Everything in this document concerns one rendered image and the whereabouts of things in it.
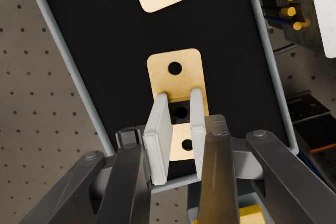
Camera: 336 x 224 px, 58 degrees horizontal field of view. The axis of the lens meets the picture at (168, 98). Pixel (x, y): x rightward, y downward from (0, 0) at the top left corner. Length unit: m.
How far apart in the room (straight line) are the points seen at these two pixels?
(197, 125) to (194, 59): 0.07
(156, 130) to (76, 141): 0.65
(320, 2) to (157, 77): 0.15
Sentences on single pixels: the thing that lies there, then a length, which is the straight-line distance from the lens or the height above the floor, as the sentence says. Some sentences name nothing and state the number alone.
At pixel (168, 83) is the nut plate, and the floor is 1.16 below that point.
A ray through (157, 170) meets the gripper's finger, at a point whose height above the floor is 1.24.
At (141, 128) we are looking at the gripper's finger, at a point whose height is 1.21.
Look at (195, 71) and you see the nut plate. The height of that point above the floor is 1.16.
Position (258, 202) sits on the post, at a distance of 0.29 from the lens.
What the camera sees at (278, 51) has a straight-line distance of 0.39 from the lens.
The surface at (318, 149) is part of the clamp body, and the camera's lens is 0.52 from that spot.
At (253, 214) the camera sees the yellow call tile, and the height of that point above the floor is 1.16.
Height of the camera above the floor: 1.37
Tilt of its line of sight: 72 degrees down
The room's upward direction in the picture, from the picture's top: 167 degrees counter-clockwise
